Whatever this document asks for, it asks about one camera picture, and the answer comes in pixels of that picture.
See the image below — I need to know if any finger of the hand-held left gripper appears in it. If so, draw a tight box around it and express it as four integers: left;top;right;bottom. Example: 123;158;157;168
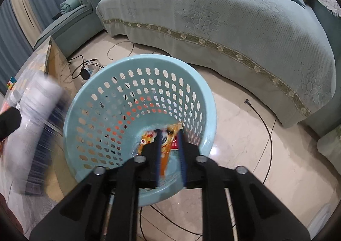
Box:
0;109;22;142

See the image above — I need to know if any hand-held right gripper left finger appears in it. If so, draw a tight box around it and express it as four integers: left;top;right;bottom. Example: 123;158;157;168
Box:
29;129;166;241

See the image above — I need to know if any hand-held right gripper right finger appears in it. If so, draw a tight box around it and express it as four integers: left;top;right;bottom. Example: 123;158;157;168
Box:
177;129;312;241

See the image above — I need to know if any orange snack packet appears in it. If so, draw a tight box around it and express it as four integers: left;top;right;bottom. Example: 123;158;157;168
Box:
137;123;184;180

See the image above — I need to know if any clear plastic packaging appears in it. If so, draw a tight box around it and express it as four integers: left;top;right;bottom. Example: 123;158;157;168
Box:
5;73;67;196

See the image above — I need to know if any light blue perforated plastic basket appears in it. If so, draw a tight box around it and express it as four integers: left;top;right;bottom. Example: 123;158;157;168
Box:
63;54;217;207

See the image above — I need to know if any colourful puzzle cube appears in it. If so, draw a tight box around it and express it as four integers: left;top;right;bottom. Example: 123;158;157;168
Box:
7;77;18;92

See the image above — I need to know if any white power strip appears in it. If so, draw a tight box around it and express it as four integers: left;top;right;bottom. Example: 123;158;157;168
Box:
80;61;104;80

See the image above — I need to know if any teal fabric sofa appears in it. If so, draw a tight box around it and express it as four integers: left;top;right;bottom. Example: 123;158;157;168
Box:
33;0;341;138

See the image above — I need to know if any beige curtain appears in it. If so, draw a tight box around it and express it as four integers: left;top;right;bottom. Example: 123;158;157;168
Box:
9;0;44;42

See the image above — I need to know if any folded teal blanket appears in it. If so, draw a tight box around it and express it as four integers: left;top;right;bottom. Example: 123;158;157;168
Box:
59;0;88;14

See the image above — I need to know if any teal sofa cover with trim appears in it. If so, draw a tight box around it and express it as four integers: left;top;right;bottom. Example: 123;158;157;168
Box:
95;0;335;128

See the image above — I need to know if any white lace cloth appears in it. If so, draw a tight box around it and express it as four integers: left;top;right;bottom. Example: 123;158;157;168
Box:
316;0;341;18

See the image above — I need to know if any black cable with plug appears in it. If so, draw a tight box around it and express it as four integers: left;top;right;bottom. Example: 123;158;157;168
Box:
244;99;273;183

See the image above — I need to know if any thin floor cable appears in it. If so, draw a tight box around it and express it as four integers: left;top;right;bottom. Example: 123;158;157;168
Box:
107;41;135;61

